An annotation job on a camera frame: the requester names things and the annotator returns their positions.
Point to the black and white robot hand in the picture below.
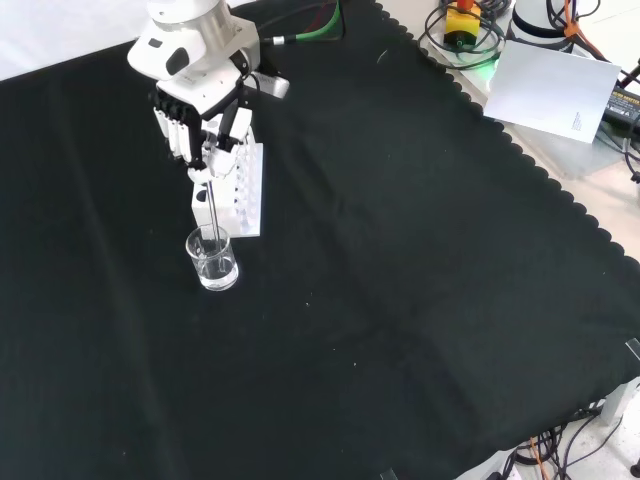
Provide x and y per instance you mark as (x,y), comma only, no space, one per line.
(200,95)

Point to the clear glass rod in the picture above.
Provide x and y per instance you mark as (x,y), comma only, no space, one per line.
(214,220)

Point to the white test tube rack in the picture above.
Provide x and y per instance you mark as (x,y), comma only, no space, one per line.
(250,200)

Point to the clear glass beaker with water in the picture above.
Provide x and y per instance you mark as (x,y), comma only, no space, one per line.
(217,275)

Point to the black table cloth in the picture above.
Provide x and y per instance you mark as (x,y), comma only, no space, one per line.
(375,275)

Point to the yellow stop button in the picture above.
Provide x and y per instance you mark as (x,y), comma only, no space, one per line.
(462,22)

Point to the pale board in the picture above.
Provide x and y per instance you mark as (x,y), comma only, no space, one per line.
(550,90)

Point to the black power adapter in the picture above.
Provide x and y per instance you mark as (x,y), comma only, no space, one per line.
(622,107)

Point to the clear plastic cloth clip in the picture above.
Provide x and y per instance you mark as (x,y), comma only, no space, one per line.
(633,347)
(387,475)

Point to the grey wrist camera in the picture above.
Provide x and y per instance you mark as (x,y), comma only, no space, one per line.
(275,86)

